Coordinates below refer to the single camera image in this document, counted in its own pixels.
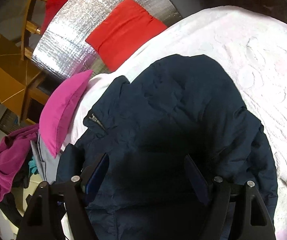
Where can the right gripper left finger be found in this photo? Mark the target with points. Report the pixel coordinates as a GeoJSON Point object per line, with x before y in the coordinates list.
{"type": "Point", "coordinates": [42, 218]}

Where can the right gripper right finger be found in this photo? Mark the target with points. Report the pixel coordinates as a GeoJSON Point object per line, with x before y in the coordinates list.
{"type": "Point", "coordinates": [230, 211]}

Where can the navy blue padded jacket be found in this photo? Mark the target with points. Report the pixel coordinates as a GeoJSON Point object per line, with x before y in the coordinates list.
{"type": "Point", "coordinates": [178, 106]}

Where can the grey garment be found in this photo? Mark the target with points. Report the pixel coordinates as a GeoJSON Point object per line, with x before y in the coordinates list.
{"type": "Point", "coordinates": [46, 164]}

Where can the teal garment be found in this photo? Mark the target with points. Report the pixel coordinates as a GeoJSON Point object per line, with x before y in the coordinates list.
{"type": "Point", "coordinates": [32, 167]}

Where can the purple fleece garment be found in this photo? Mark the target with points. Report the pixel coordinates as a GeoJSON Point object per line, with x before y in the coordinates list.
{"type": "Point", "coordinates": [14, 149]}

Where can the magenta pillow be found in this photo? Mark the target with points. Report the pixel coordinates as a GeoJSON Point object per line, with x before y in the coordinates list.
{"type": "Point", "coordinates": [59, 109]}

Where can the brown wooden pillar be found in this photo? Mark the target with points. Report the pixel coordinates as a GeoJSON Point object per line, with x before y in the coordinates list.
{"type": "Point", "coordinates": [19, 81]}

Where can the white pink bed blanket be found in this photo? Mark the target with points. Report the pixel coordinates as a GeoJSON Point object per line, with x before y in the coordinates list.
{"type": "Point", "coordinates": [252, 49]}

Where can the silver foil insulation panel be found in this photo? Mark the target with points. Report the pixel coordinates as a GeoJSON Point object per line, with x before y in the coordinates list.
{"type": "Point", "coordinates": [62, 50]}

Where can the red pillow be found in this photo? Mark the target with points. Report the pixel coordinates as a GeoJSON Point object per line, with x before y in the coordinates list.
{"type": "Point", "coordinates": [123, 32]}

